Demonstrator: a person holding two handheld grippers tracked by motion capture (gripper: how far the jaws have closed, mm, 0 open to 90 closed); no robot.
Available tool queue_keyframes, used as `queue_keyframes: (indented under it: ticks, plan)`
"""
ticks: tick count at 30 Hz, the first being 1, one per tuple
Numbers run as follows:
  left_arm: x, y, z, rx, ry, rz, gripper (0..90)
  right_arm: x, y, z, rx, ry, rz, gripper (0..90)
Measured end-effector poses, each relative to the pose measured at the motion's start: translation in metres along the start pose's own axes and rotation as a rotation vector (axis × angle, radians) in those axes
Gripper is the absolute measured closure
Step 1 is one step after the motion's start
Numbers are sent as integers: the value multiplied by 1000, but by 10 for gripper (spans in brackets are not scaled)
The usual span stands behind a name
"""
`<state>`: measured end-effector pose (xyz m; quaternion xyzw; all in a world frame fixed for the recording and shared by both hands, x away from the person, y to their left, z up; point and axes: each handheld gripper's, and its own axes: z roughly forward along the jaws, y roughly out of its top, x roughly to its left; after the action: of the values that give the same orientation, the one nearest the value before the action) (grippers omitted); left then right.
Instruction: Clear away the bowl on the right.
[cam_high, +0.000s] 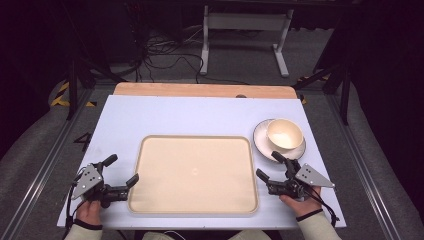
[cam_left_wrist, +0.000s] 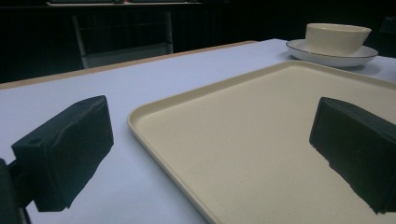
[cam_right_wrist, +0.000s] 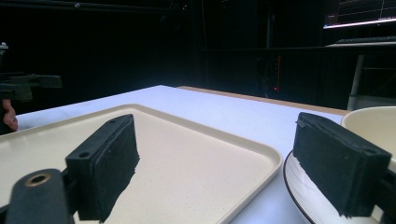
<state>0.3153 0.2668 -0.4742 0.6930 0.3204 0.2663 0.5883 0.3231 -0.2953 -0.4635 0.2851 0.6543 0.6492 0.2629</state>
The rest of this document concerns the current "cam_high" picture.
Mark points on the yellow black floor tape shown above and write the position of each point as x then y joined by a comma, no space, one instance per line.
60,98

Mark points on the white round plate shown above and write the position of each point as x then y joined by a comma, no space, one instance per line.
261,141

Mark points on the black tripod stand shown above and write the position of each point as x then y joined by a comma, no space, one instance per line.
75,76
343,86

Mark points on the person's left hand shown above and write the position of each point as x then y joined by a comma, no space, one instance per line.
89,211

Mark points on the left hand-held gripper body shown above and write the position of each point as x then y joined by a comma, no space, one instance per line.
89,181

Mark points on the aluminium floor rail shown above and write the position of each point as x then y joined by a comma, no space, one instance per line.
43,166
363,173

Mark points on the person's right hand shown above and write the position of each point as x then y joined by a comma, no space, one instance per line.
305,206

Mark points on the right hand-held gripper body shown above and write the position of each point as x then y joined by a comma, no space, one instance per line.
313,178

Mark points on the white metal stand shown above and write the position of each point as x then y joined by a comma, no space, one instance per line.
246,21

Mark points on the cream bowl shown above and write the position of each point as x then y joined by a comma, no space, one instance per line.
285,135

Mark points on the beige rectangular tray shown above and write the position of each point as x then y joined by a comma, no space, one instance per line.
193,175

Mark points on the wooden table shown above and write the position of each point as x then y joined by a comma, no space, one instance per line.
200,90

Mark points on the person's legs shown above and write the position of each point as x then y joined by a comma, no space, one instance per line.
206,235

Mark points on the white table mat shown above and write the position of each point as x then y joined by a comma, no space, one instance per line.
186,115

